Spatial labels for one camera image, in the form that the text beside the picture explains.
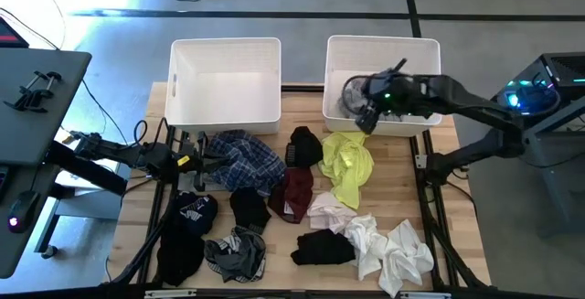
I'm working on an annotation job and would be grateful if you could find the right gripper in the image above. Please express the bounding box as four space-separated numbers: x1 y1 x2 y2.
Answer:
355 58 415 135

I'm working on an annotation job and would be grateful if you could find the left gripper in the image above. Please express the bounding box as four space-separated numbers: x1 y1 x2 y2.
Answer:
175 132 232 193

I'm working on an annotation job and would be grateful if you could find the grey mesh garment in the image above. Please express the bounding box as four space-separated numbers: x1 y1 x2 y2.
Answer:
336 75 367 120

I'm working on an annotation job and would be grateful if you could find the blue plaid garment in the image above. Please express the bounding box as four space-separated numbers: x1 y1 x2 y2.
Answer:
207 128 288 198

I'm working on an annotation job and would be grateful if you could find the yellow-green shirt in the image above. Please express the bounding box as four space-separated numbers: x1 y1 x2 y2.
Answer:
318 130 375 211

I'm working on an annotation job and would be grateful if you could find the maroon garment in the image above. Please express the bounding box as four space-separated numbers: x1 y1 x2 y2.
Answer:
267 166 315 225

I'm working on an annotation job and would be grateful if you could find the black garment with grey print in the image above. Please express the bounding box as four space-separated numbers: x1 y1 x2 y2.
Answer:
284 125 324 169

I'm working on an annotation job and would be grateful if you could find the grey garment with lettered waistband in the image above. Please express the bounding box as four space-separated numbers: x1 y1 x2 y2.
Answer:
204 225 268 285

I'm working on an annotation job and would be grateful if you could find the pale pink garment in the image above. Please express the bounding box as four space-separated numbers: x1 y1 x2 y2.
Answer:
306 191 357 235

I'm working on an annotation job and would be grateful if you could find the white shirt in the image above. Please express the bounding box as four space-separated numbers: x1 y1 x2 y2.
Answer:
378 219 435 299
342 213 389 282

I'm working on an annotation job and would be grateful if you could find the white plastic laundry basket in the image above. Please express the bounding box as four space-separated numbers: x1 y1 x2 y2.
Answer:
164 37 282 135
322 34 443 138

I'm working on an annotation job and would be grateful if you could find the white paper sheet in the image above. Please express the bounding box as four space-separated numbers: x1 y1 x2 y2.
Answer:
53 127 121 190

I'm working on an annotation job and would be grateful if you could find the black desktop computer with lights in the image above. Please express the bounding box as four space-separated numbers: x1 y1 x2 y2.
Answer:
488 51 585 129

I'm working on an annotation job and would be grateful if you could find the dark grey desk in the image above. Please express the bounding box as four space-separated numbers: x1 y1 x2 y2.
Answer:
0 47 129 280

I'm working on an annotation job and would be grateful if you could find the black clamp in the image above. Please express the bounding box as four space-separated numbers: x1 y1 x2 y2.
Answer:
17 70 63 99
3 89 49 113

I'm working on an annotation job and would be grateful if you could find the grey metal cart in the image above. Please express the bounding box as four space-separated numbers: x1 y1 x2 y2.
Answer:
505 97 585 240

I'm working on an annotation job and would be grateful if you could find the black computer mouse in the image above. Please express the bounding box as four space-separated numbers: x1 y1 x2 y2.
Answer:
6 190 41 235

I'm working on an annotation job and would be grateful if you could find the monitor corner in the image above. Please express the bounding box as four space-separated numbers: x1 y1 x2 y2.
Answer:
0 15 29 48

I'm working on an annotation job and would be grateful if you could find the black aluminium frame rail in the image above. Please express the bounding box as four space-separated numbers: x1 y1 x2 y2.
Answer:
409 129 488 291
102 123 191 289
280 84 326 93
0 283 585 299

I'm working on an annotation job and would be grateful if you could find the silver metal bracket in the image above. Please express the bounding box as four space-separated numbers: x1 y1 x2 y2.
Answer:
144 288 197 299
400 291 452 299

